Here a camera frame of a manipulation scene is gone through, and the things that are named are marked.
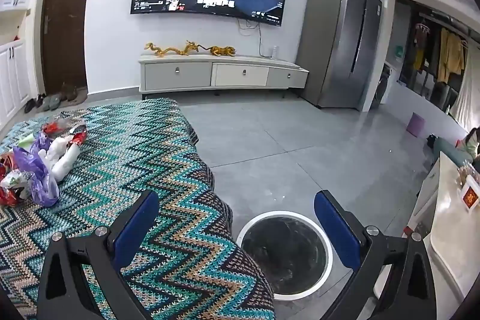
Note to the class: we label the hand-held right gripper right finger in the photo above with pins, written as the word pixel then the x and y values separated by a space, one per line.
pixel 335 230

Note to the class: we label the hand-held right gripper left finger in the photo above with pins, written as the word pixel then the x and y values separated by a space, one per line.
pixel 135 226

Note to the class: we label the round white trash bin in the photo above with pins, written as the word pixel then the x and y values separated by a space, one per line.
pixel 285 260

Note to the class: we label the white plastic bag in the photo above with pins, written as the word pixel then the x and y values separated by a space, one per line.
pixel 63 158

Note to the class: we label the purple cloth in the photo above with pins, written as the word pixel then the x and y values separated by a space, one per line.
pixel 41 188

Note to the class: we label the white and green wrapper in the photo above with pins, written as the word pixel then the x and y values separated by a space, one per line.
pixel 17 183

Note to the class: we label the pink red cloth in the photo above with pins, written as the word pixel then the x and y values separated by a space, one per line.
pixel 7 194

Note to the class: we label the light green cloth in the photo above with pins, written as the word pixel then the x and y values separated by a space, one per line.
pixel 26 143

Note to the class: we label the zigzag knitted blanket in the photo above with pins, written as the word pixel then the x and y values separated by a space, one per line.
pixel 142 162

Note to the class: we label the white table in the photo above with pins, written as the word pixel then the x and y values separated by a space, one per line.
pixel 446 230

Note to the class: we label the white box with red label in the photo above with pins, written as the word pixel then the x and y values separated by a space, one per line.
pixel 468 194

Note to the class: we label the grey slipper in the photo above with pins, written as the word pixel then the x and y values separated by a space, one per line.
pixel 56 101
pixel 46 103

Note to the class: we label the brown shoe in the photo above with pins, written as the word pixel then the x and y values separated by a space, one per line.
pixel 68 92

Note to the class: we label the black shoe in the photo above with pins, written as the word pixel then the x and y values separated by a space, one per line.
pixel 39 101
pixel 30 106

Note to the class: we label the white television cabinet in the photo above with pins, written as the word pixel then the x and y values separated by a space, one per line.
pixel 176 74

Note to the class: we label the golden dragon figurine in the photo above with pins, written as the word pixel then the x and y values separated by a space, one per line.
pixel 191 47
pixel 163 50

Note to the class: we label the grey refrigerator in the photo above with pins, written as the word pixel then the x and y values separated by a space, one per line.
pixel 330 42

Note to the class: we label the small clear bottle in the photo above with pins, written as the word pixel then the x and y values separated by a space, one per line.
pixel 275 52

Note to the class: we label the white hanging sheet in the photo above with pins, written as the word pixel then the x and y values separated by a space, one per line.
pixel 467 95

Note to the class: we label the white shoe cabinet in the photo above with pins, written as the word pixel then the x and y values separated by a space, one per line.
pixel 11 80

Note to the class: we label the golden tiger figurine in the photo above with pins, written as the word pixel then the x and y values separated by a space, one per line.
pixel 221 51

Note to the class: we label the dark red hanging garment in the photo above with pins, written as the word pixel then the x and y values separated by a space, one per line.
pixel 420 46

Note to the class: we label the yellow hanging garment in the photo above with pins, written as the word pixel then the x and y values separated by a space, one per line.
pixel 450 55

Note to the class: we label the dark brown door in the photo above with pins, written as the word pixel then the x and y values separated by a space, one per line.
pixel 67 24

